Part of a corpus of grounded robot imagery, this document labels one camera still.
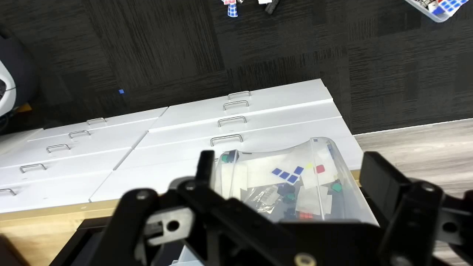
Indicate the white drawer cabinet left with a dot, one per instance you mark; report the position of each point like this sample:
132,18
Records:
62,166

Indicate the white drawer cabinet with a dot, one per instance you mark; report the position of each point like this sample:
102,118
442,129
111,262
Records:
254,121
62,166

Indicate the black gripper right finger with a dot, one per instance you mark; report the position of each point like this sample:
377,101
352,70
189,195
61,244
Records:
414,215

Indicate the clear plastic storage box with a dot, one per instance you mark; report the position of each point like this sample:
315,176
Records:
308,182

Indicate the small blue white object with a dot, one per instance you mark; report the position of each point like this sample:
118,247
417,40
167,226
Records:
231,8

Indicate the white drawer cabinet right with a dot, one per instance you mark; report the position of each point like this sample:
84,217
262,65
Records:
254,121

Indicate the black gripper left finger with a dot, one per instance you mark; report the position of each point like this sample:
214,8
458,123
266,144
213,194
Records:
145,222

